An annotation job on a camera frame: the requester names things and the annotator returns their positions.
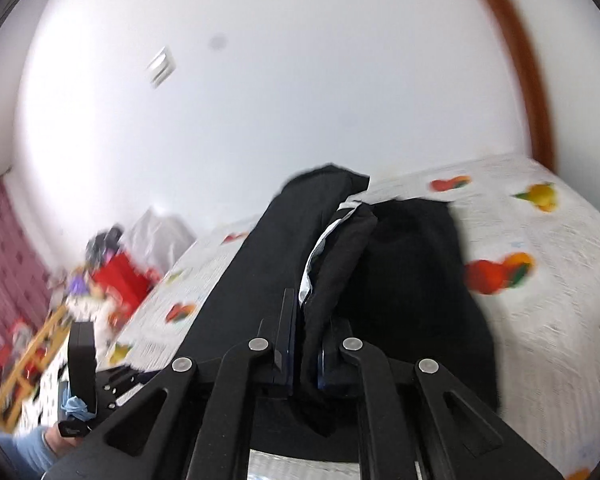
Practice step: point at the person's left forearm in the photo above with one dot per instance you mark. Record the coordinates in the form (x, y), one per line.
(22, 452)

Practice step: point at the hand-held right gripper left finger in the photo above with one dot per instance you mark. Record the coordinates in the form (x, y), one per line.
(289, 345)

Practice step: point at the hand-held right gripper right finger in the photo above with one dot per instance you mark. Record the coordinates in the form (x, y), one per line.
(326, 367)

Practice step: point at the black white blue jacket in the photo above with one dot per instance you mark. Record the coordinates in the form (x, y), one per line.
(405, 280)

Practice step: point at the white plastic bag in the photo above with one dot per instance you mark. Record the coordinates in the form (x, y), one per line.
(160, 235)

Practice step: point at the yellow wooden rack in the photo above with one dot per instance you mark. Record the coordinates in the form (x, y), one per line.
(27, 365)

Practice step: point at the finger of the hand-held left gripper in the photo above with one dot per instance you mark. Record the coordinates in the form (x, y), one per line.
(125, 382)

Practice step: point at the maroon patterned curtain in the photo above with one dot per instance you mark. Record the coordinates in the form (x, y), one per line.
(7, 270)

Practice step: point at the red box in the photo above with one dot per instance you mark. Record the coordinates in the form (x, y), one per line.
(121, 282)

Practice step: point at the fruit print bed sheet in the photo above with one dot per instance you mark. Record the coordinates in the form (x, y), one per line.
(530, 310)

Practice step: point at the dark cloth bundle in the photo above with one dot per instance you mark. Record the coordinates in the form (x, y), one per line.
(104, 245)

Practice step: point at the purple toy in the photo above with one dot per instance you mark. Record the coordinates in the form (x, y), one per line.
(77, 286)

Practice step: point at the white wall vent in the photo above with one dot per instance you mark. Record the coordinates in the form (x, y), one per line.
(161, 67)

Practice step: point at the brown wooden door frame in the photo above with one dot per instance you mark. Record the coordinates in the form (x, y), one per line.
(522, 60)

